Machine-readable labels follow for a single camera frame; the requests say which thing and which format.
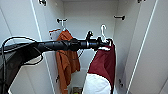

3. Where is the maroon and white varsity jacket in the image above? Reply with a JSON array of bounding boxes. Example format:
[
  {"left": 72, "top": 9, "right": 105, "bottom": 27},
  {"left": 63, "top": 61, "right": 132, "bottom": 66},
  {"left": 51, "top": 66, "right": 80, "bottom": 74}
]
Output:
[{"left": 82, "top": 41, "right": 117, "bottom": 94}]

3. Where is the white wardrobe door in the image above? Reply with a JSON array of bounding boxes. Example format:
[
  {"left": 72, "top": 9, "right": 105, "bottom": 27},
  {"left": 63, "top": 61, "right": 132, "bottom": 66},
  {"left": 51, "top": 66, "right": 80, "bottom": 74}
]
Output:
[
  {"left": 126, "top": 0, "right": 168, "bottom": 94},
  {"left": 0, "top": 0, "right": 55, "bottom": 94}
]

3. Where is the white wardrobe body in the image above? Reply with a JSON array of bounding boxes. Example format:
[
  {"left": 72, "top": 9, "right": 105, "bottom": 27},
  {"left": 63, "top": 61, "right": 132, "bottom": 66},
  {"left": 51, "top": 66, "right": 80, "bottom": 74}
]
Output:
[{"left": 31, "top": 0, "right": 157, "bottom": 94}]

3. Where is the white hanger under orange hoodie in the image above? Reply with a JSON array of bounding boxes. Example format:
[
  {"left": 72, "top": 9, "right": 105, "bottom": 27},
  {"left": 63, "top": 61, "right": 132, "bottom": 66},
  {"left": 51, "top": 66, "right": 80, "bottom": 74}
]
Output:
[{"left": 59, "top": 19, "right": 68, "bottom": 34}]

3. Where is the orange hoodie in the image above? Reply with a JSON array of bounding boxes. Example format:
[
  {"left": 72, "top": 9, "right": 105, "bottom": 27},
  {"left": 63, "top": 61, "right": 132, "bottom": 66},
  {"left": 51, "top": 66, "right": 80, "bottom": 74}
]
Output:
[{"left": 54, "top": 29, "right": 82, "bottom": 94}]

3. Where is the white sticker with orange stripe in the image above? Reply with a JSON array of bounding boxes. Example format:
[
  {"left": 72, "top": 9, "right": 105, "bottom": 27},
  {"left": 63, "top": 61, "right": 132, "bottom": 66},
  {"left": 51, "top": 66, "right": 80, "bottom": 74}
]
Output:
[{"left": 48, "top": 27, "right": 62, "bottom": 37}]

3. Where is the dark door hinge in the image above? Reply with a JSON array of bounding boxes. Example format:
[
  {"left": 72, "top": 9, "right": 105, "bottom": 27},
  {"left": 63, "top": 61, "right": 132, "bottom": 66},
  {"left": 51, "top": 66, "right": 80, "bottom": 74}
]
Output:
[
  {"left": 136, "top": 0, "right": 147, "bottom": 4},
  {"left": 117, "top": 78, "right": 125, "bottom": 89},
  {"left": 38, "top": 0, "right": 48, "bottom": 6},
  {"left": 54, "top": 75, "right": 61, "bottom": 84}
]

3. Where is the dark basket of small goods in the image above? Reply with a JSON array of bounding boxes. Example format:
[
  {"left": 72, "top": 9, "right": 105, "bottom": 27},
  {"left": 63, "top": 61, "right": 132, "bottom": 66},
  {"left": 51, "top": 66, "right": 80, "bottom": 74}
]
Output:
[{"left": 71, "top": 86, "right": 84, "bottom": 94}]

